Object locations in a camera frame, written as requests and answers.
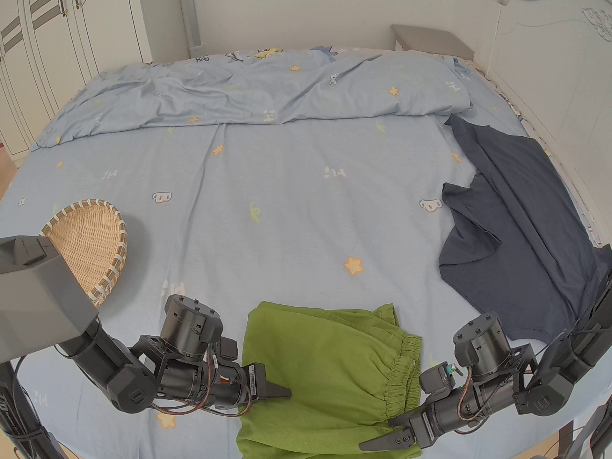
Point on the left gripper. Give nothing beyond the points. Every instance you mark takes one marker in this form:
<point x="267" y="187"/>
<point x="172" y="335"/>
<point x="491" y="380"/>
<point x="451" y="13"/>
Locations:
<point x="251" y="385"/>

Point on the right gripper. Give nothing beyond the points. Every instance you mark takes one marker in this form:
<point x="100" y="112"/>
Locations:
<point x="444" y="414"/>

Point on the green shorts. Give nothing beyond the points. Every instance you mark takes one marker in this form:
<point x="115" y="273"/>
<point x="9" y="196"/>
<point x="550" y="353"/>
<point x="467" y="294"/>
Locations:
<point x="325" y="366"/>

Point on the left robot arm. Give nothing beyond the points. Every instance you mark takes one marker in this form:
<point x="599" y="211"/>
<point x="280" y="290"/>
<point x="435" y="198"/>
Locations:
<point x="38" y="304"/>

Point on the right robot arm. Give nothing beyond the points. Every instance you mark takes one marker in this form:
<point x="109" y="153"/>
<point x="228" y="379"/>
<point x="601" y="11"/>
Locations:
<point x="483" y="347"/>

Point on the bed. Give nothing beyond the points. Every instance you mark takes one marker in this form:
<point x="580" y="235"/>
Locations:
<point x="287" y="184"/>

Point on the round woven basket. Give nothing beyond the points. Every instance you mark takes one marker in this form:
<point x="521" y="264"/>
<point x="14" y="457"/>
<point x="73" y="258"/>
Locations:
<point x="86" y="246"/>

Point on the dark blue garment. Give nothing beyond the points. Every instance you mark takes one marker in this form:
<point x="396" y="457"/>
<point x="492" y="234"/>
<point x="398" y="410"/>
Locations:
<point x="516" y="218"/>

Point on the pale blue quilt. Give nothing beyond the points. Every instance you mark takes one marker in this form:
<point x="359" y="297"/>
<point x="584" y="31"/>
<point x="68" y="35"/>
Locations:
<point x="287" y="89"/>

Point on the grey bedside table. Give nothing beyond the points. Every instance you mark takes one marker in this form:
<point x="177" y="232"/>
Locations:
<point x="430" y="38"/>

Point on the white wardrobe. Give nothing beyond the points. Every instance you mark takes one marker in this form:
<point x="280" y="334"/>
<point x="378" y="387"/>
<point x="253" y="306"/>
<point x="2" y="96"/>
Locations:
<point x="48" y="41"/>

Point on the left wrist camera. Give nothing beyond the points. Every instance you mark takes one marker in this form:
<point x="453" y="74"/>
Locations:
<point x="229" y="349"/>

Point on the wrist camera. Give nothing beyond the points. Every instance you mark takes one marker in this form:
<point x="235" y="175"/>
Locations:
<point x="435" y="380"/>
<point x="229" y="349"/>

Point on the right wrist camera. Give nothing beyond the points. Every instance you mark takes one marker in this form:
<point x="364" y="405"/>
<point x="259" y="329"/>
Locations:
<point x="435" y="380"/>

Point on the grey wall pipe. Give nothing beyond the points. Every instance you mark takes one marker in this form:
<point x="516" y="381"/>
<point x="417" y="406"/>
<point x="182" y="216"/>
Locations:
<point x="191" y="7"/>

